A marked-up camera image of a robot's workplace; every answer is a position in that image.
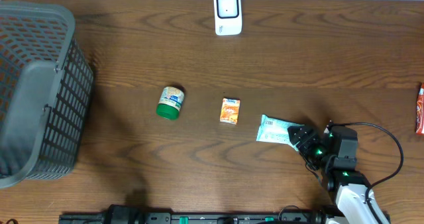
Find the mint green wipes pack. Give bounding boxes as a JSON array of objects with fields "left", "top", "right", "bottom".
[{"left": 256, "top": 115, "right": 301, "bottom": 152}]

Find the orange tissue pack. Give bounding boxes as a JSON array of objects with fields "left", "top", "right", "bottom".
[{"left": 219, "top": 98, "right": 240, "bottom": 125}]

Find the red Top chocolate bar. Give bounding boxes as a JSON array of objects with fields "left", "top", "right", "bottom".
[{"left": 416, "top": 84, "right": 424, "bottom": 135}]

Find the green lid jar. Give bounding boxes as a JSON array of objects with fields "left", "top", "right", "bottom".
[{"left": 156, "top": 86, "right": 185, "bottom": 120}]

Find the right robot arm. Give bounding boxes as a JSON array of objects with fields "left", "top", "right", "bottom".
[{"left": 288, "top": 125, "right": 390, "bottom": 223}]

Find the white barcode scanner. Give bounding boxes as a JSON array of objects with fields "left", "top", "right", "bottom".
[{"left": 213, "top": 0, "right": 242, "bottom": 36}]

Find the grey plastic basket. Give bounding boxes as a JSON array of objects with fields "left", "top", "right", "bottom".
[{"left": 1, "top": 1, "right": 94, "bottom": 188}]

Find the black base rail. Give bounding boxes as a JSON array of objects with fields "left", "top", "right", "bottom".
[{"left": 58, "top": 211, "right": 348, "bottom": 224}]

